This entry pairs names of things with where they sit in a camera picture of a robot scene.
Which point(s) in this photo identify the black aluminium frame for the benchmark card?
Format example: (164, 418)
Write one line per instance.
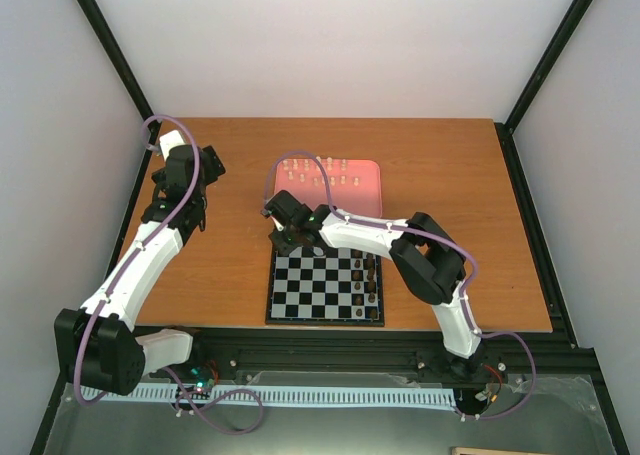
(552, 353)

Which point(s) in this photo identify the light blue cable duct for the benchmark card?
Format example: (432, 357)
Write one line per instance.
(329, 397)

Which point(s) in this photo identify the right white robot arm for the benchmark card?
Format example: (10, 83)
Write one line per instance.
(434, 268)

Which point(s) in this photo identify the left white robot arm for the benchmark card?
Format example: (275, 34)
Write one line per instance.
(135, 285)

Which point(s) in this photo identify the pink plastic tray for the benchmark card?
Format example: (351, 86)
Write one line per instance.
(365, 200)

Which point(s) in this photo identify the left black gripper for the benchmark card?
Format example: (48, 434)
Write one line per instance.
(212, 173)

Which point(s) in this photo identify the brown chess pieces back row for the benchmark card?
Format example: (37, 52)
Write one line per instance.
(371, 288)

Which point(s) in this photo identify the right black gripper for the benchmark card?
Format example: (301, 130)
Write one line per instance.
(284, 248)

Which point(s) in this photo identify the black white chess board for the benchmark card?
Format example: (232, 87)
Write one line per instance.
(313, 287)

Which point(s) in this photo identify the clear acrylic sheet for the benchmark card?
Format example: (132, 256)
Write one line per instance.
(547, 415)

